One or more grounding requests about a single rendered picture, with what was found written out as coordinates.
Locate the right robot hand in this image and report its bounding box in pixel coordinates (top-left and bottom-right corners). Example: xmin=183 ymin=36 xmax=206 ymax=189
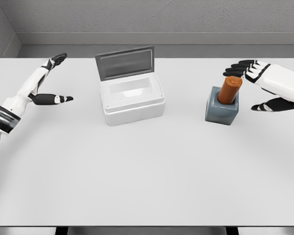
xmin=222 ymin=59 xmax=294 ymax=112

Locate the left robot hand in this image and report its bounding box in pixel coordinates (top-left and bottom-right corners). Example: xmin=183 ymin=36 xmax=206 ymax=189
xmin=16 ymin=53 xmax=74 ymax=106

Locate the brown cylinder bottle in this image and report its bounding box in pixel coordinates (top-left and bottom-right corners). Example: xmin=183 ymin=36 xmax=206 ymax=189
xmin=218 ymin=76 xmax=243 ymax=104

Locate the grey square holder block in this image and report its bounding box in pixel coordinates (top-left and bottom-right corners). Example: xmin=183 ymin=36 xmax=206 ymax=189
xmin=205 ymin=86 xmax=239 ymax=126

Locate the white box with grey lid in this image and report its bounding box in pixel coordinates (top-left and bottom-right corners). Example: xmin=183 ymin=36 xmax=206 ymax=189
xmin=95 ymin=45 xmax=166 ymax=127

